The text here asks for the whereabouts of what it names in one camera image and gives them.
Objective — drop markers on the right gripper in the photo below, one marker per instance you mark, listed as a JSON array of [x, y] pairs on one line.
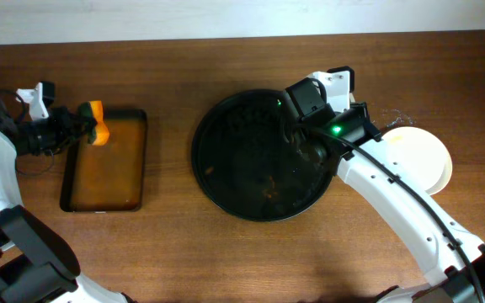
[[295, 137]]

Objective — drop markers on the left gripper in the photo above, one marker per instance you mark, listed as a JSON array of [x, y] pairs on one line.
[[71, 127]]

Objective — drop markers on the orange green scrub sponge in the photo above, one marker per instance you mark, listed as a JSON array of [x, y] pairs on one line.
[[99, 135]]

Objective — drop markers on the grey-white plate with sauce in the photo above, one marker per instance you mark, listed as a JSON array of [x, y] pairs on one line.
[[412, 148]]

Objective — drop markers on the cream plate with sauce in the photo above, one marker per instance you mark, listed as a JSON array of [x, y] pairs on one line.
[[440, 171]]

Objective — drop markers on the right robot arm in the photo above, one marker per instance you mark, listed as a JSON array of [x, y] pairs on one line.
[[346, 143]]

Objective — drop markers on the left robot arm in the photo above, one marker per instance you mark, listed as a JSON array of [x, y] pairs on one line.
[[36, 264]]

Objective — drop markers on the black rectangular water tray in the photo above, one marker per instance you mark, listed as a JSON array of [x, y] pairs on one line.
[[108, 178]]

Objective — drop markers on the round black serving tray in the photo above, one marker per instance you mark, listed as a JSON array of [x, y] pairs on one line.
[[243, 164]]

